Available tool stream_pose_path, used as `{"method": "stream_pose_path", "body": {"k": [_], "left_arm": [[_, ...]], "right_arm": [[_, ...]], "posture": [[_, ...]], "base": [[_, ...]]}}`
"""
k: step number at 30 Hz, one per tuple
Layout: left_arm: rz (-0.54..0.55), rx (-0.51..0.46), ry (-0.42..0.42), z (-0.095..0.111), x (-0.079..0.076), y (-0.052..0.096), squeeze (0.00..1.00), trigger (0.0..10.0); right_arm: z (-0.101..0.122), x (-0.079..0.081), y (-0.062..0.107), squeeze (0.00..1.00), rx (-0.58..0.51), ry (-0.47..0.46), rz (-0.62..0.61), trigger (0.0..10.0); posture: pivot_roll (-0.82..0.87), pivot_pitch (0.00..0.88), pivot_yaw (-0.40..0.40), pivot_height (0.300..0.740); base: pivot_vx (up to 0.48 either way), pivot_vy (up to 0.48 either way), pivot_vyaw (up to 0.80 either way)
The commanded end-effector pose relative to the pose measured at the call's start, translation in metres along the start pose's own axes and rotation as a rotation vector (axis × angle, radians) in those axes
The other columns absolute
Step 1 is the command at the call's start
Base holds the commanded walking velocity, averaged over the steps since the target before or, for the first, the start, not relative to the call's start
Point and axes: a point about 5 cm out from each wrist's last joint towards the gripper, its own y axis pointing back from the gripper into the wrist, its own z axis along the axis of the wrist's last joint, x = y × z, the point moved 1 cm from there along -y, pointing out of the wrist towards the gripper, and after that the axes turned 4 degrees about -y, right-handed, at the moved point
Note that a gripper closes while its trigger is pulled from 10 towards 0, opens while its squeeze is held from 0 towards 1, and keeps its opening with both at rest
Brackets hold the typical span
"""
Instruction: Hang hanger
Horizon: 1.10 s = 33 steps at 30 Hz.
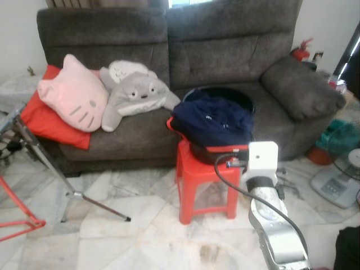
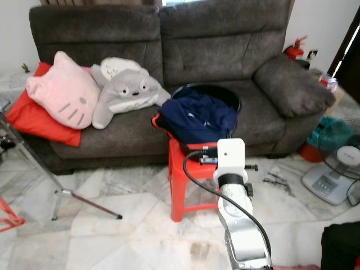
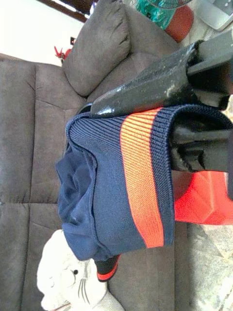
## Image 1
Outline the red cushion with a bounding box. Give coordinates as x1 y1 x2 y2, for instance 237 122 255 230
21 65 92 151

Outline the white standing fan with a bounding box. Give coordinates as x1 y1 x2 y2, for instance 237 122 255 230
310 121 360 210

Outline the orange plastic bucket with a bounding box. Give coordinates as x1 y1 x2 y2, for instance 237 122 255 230
307 146 334 166

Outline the person in black trousers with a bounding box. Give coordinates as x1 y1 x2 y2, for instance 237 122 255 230
335 227 360 270

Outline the pink cat face cushion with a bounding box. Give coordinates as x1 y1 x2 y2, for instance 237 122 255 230
38 53 109 133

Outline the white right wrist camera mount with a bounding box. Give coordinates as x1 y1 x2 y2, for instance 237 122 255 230
247 142 279 182

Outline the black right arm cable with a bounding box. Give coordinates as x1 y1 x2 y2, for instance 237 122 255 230
214 153 310 270

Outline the grey white plush toy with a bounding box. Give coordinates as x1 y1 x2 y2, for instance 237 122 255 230
100 60 182 133

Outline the grey brown fabric sofa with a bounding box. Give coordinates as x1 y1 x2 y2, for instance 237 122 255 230
37 0 348 176

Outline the black laundry basket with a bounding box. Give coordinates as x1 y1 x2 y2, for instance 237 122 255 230
181 85 257 165

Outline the chrome clothes rack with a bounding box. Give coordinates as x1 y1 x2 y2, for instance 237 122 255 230
0 104 132 223

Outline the navy and red jacket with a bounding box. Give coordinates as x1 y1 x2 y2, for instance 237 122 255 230
170 93 254 148

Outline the red fire extinguisher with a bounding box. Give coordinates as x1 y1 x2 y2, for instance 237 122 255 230
291 38 314 62

